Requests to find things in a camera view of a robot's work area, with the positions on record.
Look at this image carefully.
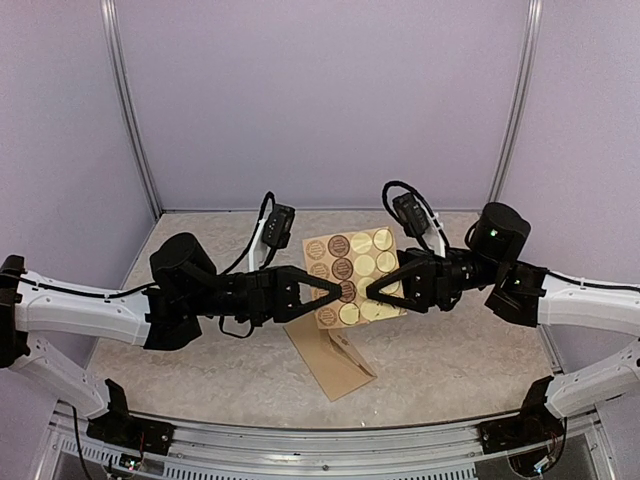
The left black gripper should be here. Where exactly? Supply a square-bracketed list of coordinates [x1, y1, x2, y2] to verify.
[186, 265, 343, 328]

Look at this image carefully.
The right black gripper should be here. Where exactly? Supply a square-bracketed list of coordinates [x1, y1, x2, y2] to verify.
[355, 247, 503, 314]

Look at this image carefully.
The round sticker seal sheet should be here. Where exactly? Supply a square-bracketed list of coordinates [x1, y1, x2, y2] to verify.
[303, 227, 406, 330]

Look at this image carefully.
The brown kraft envelope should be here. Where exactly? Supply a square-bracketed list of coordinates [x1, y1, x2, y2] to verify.
[284, 317, 377, 402]

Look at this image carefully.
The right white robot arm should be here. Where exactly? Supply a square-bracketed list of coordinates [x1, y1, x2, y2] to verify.
[366, 198, 639, 444]

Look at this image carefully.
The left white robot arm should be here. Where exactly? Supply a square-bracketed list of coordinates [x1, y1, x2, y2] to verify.
[1, 232, 342, 445]

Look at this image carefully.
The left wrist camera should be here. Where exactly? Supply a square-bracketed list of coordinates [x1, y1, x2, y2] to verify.
[261, 204, 296, 250]

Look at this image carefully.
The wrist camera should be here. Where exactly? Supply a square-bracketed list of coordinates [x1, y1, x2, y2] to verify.
[392, 193, 429, 239]
[261, 204, 296, 250]

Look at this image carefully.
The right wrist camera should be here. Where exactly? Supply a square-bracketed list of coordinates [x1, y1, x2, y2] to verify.
[392, 193, 429, 239]

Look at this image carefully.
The front aluminium rail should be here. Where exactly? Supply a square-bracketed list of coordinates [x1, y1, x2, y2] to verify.
[47, 412, 601, 480]

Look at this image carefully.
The right aluminium frame post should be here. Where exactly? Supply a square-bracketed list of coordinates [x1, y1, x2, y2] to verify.
[487, 0, 543, 202]

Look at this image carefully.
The aluminium frame post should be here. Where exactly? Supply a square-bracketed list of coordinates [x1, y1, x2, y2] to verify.
[487, 0, 543, 202]
[100, 0, 164, 221]

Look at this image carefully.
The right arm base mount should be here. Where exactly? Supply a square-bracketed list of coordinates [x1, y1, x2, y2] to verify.
[478, 376, 566, 454]

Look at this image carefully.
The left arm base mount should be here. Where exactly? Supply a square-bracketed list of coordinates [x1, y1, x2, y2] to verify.
[87, 379, 175, 456]

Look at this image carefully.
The left aluminium frame post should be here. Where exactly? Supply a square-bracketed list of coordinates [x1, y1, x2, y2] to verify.
[100, 0, 164, 221]

